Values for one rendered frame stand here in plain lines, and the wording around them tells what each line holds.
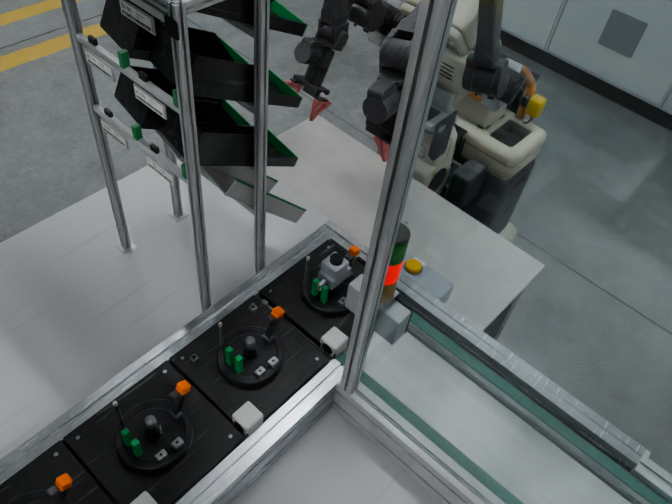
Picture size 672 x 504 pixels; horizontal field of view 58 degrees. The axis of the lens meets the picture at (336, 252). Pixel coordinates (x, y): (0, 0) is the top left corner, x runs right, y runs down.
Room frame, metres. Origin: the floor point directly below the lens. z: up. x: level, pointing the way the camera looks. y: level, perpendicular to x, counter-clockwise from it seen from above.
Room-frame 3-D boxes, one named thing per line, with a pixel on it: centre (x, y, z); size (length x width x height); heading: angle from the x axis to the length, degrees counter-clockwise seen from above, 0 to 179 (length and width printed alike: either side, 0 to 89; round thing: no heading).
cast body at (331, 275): (0.87, 0.00, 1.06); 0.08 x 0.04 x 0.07; 144
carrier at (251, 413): (0.67, 0.15, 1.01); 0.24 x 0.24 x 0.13; 54
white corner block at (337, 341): (0.75, -0.03, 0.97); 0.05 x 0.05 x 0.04; 54
